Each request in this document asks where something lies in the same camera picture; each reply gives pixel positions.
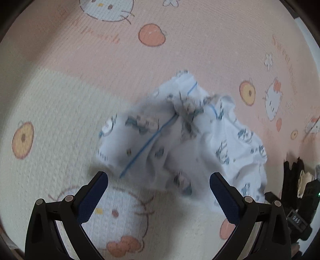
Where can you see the black fabric item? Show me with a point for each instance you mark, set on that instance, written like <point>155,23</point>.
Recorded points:
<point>290,180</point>

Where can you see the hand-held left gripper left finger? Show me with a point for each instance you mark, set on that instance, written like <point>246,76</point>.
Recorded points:
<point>93,197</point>

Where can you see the pink and cream printed blanket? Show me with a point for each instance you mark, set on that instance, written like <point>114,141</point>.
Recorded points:
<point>75,87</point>

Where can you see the grey patterned item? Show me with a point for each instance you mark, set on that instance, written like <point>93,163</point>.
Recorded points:
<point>318,171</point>

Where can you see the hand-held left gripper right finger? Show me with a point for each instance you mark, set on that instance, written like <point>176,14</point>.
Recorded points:
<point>225,200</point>

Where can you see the cartoon print pajama pants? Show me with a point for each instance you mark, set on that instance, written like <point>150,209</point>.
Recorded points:
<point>175,150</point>

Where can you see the cream fluffy item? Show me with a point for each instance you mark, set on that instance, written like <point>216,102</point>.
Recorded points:
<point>305,180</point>

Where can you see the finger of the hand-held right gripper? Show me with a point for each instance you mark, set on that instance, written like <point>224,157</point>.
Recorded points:
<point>273,197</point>

